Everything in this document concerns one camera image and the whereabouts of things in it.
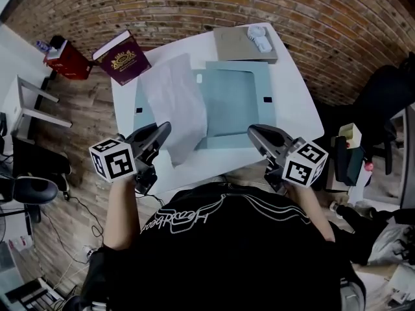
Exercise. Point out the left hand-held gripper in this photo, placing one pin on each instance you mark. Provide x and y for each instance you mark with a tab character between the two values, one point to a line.
113	160

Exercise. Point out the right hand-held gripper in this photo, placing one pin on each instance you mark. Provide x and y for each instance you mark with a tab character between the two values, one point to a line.
303	167

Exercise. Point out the white plastic bag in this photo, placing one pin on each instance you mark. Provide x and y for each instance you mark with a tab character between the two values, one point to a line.
175	102
392	245

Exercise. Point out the person's right forearm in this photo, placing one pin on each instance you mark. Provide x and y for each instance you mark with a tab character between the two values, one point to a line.
311	212

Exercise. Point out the person's left forearm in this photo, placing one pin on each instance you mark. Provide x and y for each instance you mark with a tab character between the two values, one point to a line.
118	215

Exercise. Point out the white table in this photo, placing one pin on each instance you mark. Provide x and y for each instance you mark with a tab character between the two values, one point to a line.
291	109

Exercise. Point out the dark flat case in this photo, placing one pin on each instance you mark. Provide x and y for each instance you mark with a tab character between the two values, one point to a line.
348	160

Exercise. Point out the beige box with red button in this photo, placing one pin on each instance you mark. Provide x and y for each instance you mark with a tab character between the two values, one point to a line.
351	134

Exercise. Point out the maroon hardcover book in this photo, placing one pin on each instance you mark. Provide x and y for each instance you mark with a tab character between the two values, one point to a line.
124	60

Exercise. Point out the red ball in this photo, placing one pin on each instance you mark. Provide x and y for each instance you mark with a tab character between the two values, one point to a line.
368	166

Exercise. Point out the brown cardboard box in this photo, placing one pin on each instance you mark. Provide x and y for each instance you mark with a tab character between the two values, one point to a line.
233	45

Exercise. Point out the white handheld fan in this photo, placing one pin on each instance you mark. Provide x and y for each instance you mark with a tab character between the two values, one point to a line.
259	39

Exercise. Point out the black office chair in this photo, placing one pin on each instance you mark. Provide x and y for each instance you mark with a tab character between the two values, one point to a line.
386	102

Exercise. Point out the person's black t-shirt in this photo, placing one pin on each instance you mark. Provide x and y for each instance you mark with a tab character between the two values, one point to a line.
227	258

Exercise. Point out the black oval chair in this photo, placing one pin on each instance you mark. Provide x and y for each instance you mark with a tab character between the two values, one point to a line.
35	190

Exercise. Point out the small black pouch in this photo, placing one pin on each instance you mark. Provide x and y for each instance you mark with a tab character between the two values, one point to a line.
59	41

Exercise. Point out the white power strip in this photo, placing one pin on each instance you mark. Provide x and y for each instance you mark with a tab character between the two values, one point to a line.
87	251

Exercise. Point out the white side desk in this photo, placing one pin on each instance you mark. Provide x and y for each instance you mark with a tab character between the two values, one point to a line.
19	102

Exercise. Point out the clear water bottle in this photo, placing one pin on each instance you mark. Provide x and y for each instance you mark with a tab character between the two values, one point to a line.
42	44

